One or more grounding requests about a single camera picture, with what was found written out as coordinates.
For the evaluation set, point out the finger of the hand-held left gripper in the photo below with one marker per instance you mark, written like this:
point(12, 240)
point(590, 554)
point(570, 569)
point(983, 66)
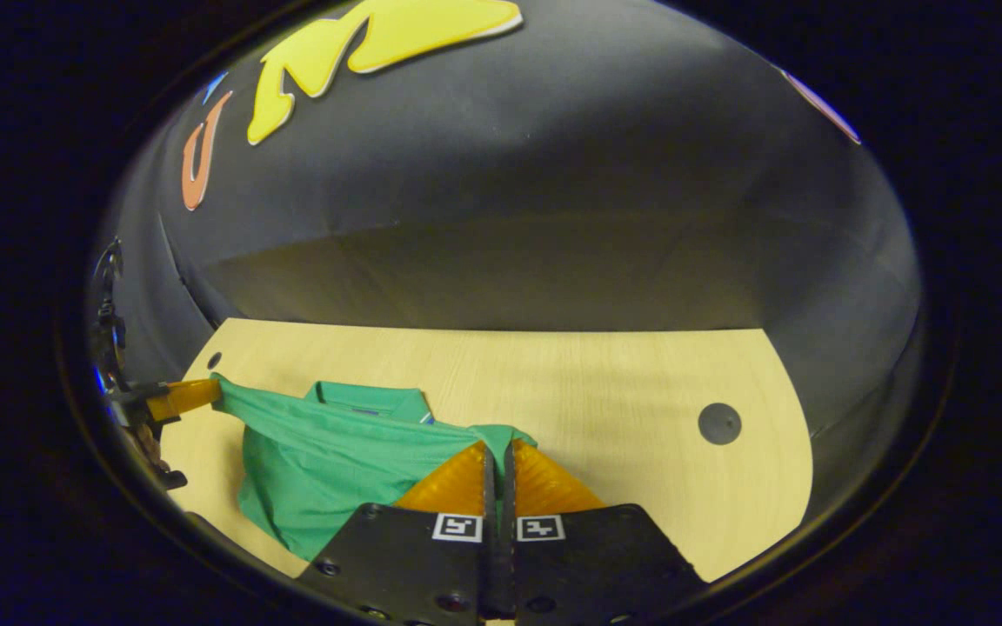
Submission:
point(183, 398)

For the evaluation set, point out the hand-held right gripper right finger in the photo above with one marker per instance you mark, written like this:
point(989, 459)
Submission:
point(597, 565)

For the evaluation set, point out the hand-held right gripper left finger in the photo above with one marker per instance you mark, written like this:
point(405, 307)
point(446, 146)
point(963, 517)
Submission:
point(414, 565)

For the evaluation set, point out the green T-shirt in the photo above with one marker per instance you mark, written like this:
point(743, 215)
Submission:
point(336, 469)

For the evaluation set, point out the black table grommet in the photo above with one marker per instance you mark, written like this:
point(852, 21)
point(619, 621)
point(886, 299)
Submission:
point(718, 423)
point(214, 359)

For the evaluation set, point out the black backdrop cloth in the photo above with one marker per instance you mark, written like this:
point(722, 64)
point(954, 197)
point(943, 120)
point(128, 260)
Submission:
point(553, 200)

